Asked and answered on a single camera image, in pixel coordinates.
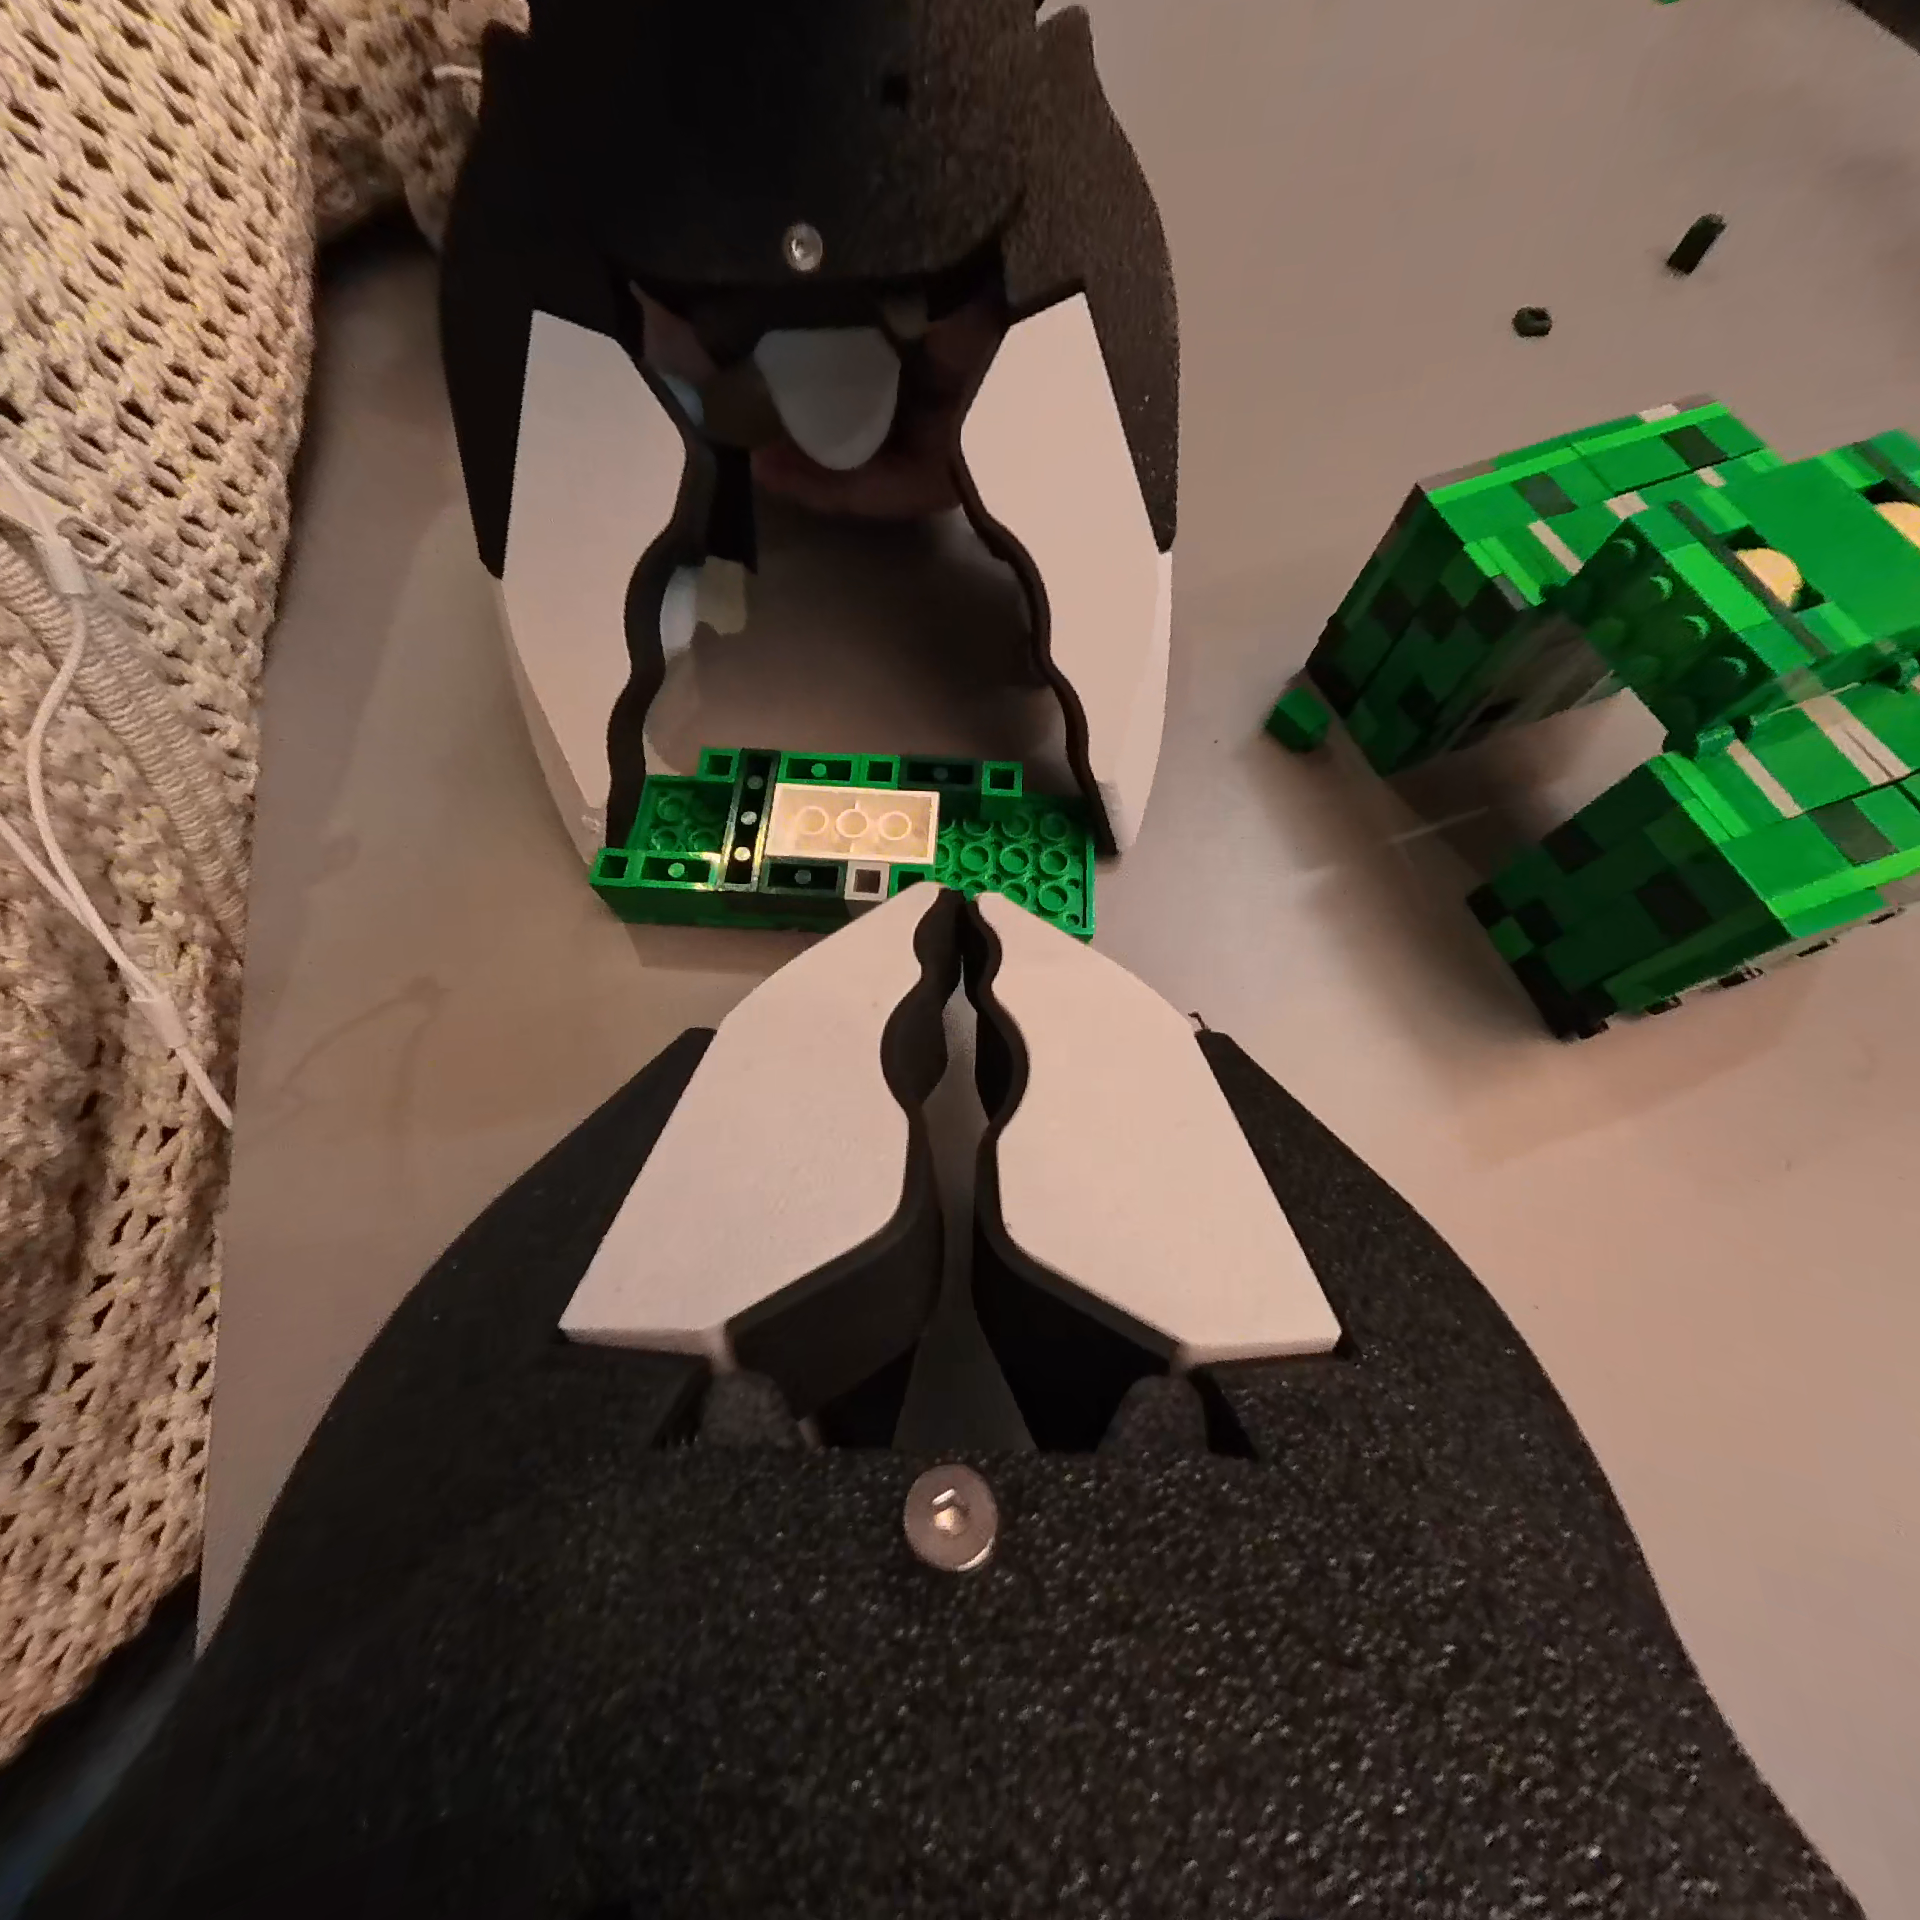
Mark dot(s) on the green lego baseplate assembly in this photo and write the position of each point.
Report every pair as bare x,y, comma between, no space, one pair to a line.
1021,855

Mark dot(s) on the cream knit sweater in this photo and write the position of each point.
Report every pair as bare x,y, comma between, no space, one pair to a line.
120,751

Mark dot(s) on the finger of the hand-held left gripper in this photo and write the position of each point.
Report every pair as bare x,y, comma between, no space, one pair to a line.
1096,600
569,570

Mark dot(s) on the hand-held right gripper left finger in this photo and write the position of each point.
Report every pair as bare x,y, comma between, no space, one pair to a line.
750,1170

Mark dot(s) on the small green lego brick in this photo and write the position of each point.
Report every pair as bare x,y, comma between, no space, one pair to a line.
1299,716

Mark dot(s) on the person's left hand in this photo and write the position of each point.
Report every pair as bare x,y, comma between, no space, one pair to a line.
825,404

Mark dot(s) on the green lego creeper figure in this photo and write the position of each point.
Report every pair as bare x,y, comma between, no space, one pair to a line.
1652,868

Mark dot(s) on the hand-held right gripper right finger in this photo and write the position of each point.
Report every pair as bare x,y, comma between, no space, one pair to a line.
1155,1170

